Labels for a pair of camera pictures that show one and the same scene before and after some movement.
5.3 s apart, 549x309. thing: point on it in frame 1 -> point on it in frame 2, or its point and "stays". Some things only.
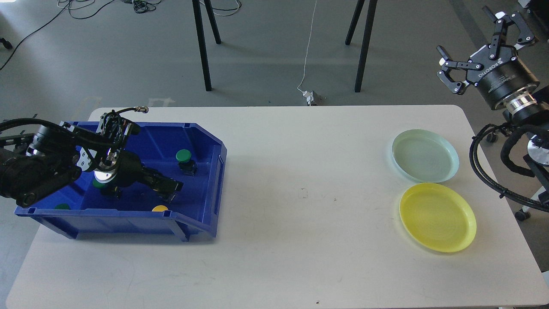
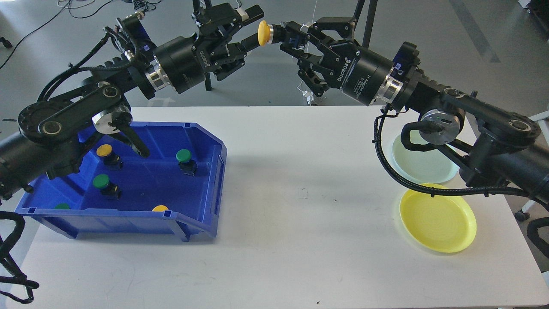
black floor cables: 140,6 stays
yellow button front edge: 159,208 stays
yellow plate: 439,216 stays
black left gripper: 119,168 -> 184,60
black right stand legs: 372,6 stays
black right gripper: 504,80 -> 363,74
